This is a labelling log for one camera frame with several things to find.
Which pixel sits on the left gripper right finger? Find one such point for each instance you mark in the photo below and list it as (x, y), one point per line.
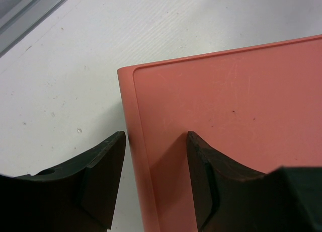
(229, 196)

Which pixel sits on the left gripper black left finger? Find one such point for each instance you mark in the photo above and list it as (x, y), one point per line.
(77, 195)

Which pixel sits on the orange drawer box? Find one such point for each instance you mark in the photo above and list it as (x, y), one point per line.
(259, 105)

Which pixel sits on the aluminium table frame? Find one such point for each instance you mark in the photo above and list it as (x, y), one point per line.
(20, 17)

